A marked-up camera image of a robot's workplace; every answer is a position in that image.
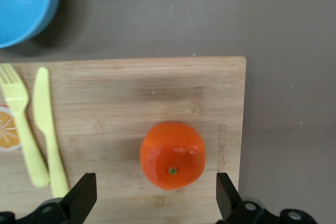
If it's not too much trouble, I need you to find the wooden cutting board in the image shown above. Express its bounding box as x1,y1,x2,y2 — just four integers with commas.
0,56,247,224

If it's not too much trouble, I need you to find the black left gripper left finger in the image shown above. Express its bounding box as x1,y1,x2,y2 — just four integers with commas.
0,173,97,224

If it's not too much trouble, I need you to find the yellow plastic fork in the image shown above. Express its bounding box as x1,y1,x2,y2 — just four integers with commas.
0,63,50,188

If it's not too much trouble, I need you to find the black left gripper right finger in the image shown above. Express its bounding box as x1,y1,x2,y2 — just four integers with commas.
215,172,317,224

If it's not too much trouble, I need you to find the orange toy fruit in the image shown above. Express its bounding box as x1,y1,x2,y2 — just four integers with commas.
139,121,206,190

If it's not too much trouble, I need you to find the yellow plastic knife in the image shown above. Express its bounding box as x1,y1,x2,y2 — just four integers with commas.
31,67,70,198

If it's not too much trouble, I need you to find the orange slice toy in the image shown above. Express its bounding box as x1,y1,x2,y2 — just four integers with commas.
0,104,23,153

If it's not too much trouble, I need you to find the blue bowl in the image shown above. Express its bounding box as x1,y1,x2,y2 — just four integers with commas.
0,0,61,49

